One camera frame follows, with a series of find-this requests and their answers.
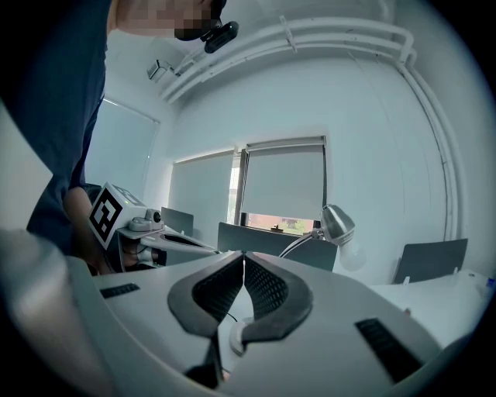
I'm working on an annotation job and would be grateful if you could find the chrome metal bar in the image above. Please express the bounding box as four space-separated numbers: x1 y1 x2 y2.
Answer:
277 204 367 272

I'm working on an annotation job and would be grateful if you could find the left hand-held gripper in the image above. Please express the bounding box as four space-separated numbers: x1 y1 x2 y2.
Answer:
88 181 222 273

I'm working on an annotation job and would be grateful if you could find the person's head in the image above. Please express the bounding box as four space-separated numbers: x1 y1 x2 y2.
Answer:
107 0 228 42

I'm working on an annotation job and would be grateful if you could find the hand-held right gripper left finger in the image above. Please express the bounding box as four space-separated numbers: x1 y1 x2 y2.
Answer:
67 250 246 391

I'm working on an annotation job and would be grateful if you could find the white ceiling pipe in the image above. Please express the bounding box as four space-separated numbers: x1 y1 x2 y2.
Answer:
170 17 466 241
160 36 454 241
164 26 460 241

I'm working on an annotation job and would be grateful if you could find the person's dark blue shirt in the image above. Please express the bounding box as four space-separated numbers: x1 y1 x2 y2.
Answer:
0 0 114 257

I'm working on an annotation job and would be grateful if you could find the black head-worn camera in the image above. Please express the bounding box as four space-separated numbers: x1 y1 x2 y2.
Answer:
199 20 240 54

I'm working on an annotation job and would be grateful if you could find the window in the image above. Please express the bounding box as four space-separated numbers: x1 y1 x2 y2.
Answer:
226 146 329 237

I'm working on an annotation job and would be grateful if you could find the white ceiling junction box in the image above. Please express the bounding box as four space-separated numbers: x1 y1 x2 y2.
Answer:
146 58 176 84

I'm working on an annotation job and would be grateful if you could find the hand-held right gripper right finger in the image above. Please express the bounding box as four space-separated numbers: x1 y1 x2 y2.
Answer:
222 250 443 388

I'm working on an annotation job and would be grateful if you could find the wide dark grey desk divider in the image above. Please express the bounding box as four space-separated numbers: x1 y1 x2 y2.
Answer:
216 221 339 272

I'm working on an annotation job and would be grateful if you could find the white roller blind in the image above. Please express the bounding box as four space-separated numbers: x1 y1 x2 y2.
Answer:
167 149 236 249
84 98 160 199
240 136 327 222

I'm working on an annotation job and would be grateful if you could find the white pipe bracket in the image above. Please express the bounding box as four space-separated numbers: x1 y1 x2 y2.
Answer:
278 15 298 54

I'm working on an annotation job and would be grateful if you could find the person's left forearm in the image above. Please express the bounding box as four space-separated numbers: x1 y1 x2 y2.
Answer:
63 185 117 274

